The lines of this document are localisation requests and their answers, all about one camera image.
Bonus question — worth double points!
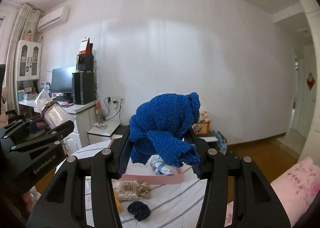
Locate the clear pouch with strap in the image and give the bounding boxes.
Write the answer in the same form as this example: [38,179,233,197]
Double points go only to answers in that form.
[35,90,75,129]

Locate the dark navy scrunchie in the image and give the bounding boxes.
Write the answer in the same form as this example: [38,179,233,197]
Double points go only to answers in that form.
[127,201,151,221]

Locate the pale blue printed cloth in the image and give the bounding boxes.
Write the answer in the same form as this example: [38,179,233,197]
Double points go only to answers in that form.
[150,155,174,175]

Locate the royal blue knitted cloth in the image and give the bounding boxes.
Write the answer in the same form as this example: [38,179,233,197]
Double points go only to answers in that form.
[129,92,201,167]

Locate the pink quilted jacket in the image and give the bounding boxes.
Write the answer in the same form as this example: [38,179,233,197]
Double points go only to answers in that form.
[0,86,8,128]

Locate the pink floral pillow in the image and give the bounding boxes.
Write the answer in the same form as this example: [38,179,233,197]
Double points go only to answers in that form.
[271,156,319,226]

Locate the stack of books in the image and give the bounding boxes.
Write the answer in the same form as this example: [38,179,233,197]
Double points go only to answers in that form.
[23,92,39,101]

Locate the beige leopard fuzzy cloth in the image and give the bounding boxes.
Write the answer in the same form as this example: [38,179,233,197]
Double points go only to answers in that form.
[112,180,151,202]

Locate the black keyboard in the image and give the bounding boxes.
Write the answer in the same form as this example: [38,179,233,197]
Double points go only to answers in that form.
[53,95,73,103]

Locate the white desk with drawers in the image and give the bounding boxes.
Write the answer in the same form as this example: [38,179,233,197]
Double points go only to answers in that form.
[20,100,96,155]

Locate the blue tissue box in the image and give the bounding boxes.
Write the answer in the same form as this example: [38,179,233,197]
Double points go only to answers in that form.
[216,131,228,154]

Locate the pink shallow box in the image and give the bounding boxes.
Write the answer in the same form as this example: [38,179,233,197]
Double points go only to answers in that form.
[107,134,185,185]

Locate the small white side cabinet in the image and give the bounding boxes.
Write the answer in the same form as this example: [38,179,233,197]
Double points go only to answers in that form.
[87,121,120,145]

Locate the black computer monitor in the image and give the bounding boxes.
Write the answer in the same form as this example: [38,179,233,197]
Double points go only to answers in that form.
[50,66,75,93]

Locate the white striped table cover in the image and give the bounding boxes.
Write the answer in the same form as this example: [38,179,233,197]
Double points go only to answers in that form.
[71,141,207,227]

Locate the black computer tower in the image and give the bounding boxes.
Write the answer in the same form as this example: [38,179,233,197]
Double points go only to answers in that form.
[72,72,95,105]

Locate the red toy box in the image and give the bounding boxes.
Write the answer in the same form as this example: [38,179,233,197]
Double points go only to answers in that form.
[192,121,210,135]

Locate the white glass door cabinet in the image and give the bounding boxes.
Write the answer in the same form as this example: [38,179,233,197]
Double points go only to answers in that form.
[15,40,42,81]

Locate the beige plush toy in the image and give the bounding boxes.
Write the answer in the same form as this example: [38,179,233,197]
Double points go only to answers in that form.
[199,110,209,122]

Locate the black speaker box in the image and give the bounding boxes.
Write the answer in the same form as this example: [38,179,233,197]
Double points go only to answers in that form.
[76,54,94,72]

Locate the pink doll figure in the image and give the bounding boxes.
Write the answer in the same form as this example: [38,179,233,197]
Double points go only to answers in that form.
[24,30,32,41]

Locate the red white calendar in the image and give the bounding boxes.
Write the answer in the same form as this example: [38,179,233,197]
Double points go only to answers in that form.
[79,37,92,55]

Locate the red door ornament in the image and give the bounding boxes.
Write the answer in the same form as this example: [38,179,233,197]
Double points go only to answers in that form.
[306,72,316,91]

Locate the white air conditioner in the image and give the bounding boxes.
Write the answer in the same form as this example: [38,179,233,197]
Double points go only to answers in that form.
[37,6,70,32]

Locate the white wall outlets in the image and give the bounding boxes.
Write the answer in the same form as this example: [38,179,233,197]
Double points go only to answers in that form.
[106,96,125,104]

